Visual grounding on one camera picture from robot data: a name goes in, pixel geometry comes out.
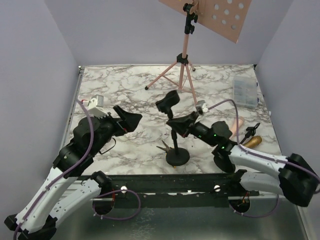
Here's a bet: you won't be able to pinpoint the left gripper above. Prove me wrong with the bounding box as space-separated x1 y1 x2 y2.
91 104 143 155

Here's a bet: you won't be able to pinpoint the pink toy microphone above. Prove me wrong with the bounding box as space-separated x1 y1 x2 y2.
229 116 245 139

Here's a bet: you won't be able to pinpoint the pink perforated music stand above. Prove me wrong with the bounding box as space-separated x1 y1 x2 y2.
144 0 253 106

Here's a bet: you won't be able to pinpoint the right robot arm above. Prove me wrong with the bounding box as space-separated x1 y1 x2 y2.
166 115 320 207

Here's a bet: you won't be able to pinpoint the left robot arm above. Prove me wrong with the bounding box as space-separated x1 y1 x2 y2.
4 105 143 240

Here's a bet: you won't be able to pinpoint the black mic stand front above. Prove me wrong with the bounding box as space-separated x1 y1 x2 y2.
213 123 260 174

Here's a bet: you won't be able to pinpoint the clear plastic parts box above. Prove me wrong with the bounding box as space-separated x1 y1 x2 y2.
232 75 258 108

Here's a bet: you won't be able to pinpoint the gold toy microphone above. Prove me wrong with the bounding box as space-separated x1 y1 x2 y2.
243 135 263 149

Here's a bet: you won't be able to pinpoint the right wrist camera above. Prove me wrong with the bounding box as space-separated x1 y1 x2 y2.
195 100 209 115

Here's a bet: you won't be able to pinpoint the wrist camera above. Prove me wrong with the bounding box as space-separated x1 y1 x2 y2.
80 94 106 118
195 100 209 115

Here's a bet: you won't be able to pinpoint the yellow handled pliers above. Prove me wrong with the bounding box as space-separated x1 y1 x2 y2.
157 140 177 168

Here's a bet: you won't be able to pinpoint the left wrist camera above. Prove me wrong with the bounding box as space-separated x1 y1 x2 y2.
80 94 106 118

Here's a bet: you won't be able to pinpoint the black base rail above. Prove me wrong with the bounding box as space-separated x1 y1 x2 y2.
82 172 261 210

